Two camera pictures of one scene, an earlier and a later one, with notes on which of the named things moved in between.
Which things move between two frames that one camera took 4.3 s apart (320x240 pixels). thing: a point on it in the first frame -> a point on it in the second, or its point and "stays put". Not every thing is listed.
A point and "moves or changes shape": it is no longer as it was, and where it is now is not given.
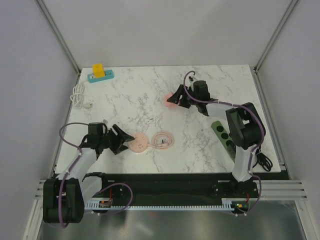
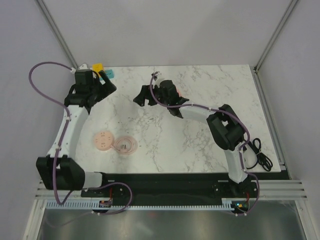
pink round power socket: [139, 144] moves or changes shape
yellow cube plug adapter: [98, 70] stays put
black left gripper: [115, 151] -> [108, 88]
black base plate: [185, 186] stays put
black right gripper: [175, 97] -> [145, 92]
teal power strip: [109, 74] stays put
